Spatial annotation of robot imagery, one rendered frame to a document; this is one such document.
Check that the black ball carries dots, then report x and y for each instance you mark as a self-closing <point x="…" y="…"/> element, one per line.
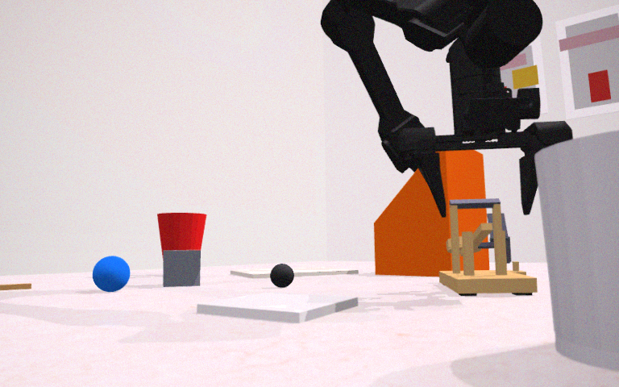
<point x="282" y="275"/>

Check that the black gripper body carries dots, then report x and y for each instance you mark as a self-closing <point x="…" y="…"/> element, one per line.
<point x="536" y="135"/>

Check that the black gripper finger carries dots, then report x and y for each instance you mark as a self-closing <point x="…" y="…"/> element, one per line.
<point x="528" y="180"/>
<point x="429" y="166"/>

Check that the brown flat bar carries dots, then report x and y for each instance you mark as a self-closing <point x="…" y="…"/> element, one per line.
<point x="16" y="286"/>

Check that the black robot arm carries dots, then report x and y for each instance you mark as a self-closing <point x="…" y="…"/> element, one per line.
<point x="490" y="34"/>

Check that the blue ball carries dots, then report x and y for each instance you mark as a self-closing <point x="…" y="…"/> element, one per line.
<point x="111" y="273"/>

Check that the tan wooden catapult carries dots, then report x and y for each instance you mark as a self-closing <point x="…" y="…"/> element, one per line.
<point x="469" y="282"/>

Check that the white flat slab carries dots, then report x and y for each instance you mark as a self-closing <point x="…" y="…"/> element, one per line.
<point x="279" y="307"/>

